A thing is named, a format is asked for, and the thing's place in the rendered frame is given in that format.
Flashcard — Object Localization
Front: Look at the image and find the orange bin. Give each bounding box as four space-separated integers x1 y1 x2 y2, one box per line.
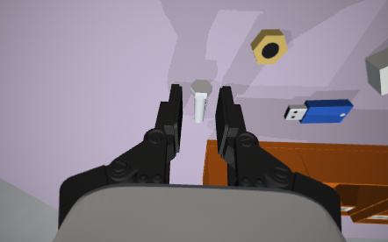
203 139 388 224

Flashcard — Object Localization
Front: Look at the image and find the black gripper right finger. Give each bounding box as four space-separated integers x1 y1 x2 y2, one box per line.
215 86 341 231

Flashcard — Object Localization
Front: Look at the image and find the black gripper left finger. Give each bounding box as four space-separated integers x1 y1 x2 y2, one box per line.
58 84 183 230

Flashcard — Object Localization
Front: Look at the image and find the yellow hex nut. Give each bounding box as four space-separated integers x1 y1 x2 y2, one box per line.
250 29 288 64

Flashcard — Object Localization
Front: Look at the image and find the blue usb stick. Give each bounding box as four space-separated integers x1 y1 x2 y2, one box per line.
286 99 354 124

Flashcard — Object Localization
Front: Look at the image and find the grey hex-head bolt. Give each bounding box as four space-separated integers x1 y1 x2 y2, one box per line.
190 80 212 123

